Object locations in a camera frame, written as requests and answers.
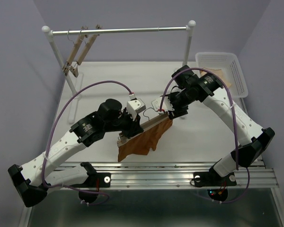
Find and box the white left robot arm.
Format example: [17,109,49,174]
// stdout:
[8,99,146,207]

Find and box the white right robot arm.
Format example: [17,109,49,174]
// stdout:
[163,65,275,184]

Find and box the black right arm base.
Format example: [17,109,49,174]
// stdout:
[190,166,237,202]

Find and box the aluminium mounting rail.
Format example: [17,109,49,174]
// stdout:
[29,162,279,190]

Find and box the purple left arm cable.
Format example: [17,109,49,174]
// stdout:
[41,81,135,206]

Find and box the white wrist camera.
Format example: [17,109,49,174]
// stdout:
[151,97,174,114]
[126,93,146,121]

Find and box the white clothes rack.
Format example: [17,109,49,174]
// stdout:
[42,20,196,95]

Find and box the white plastic basket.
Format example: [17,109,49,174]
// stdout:
[195,52,249,99]

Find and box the brown underwear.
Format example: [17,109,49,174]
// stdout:
[118,118,173,162]

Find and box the beige cloth in basket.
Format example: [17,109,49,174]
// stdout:
[204,68,231,88]

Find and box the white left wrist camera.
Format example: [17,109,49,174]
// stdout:
[126,93,146,121]

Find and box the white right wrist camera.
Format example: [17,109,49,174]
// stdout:
[151,97,174,114]

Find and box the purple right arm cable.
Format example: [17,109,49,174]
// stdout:
[159,68,251,204]

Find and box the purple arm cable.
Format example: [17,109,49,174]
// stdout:
[41,81,135,206]
[159,68,251,204]

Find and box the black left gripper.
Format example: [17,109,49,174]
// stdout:
[105,107,144,139]

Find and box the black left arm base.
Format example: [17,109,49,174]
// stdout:
[76,162,111,206]

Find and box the wooden clip hanger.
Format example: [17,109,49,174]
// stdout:
[71,34,100,78]
[117,113,172,147]
[62,35,89,75]

